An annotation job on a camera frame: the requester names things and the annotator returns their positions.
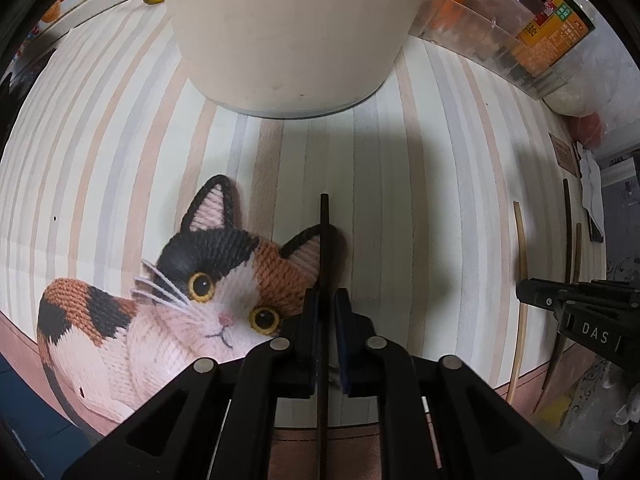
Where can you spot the jar with brown lid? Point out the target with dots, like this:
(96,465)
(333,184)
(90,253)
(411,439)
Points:
(512,0)

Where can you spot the small brown card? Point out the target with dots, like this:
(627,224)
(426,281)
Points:
(562,152)

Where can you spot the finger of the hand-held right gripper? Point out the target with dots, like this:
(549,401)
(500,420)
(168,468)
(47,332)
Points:
(545,296)

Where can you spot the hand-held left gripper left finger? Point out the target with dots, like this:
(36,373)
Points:
(311,320)

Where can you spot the dark chopstick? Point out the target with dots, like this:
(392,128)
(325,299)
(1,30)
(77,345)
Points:
(323,240)
(567,230)

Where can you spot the cat print striped tablecloth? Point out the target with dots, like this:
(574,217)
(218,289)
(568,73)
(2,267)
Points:
(400,210)

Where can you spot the light wooden chopstick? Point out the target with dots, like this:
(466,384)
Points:
(521,245)
(578,255)

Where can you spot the dark soy sauce bottle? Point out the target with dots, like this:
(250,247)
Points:
(555,25)

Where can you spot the clear plastic bag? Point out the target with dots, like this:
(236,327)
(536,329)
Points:
(580,102)

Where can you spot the black phone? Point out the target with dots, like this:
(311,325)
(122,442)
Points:
(596,230)

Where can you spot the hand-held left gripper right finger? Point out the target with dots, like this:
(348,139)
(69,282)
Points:
(344,330)

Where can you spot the beige ribbed chopstick holder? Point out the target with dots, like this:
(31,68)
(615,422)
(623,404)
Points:
(285,30)

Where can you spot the clear organizer tray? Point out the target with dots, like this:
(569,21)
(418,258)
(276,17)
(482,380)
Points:
(490,42)

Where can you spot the red tomato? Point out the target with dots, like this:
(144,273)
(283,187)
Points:
(590,130)

